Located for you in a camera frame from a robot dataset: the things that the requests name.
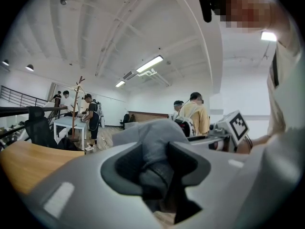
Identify wooden coat rack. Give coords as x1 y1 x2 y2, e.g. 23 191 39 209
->
72 75 86 142

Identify black bag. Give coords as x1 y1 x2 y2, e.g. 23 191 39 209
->
56 136 80 152

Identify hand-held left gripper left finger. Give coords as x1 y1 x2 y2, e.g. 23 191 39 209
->
20 141 163 229

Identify person's right forearm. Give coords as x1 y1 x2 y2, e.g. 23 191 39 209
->
236 134 272 155

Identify person's beige shirt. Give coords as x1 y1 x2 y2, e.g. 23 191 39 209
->
266 15 305 138

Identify ceiling air vent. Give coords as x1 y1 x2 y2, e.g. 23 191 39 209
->
122 70 137 81

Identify black metal railing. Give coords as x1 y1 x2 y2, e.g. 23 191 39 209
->
0 104 69 140

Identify thin black stair railing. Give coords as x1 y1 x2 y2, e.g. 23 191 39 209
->
0 84 49 108

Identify person's face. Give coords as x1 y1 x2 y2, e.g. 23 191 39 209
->
219 0 293 35

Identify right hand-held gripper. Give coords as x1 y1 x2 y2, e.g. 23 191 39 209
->
187 109 250 154

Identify wooden table with white frame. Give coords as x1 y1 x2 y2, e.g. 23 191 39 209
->
0 140 86 196

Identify black head camera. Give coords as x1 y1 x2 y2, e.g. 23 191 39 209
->
198 0 231 23

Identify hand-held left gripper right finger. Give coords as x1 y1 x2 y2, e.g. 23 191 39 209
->
168 125 305 229

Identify black office chair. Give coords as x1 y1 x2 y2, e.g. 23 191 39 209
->
119 113 131 130
23 105 59 149

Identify grey jacket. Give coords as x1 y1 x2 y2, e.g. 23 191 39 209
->
111 118 191 213

